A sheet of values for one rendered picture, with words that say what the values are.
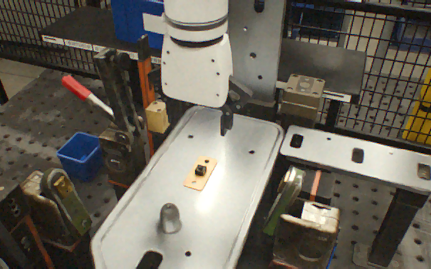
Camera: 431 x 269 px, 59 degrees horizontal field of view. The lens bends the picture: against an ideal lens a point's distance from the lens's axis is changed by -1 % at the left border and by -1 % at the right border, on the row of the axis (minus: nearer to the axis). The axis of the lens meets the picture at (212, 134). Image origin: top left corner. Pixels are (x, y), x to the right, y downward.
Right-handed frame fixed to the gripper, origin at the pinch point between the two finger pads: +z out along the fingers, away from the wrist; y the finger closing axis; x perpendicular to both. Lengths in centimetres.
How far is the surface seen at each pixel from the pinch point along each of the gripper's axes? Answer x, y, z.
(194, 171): -0.4, -1.1, 11.9
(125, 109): 0.4, -14.4, 2.0
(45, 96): 43, -82, 42
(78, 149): 19, -48, 38
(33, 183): -17.9, -20.5, 5.3
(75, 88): -0.8, -23.5, -1.2
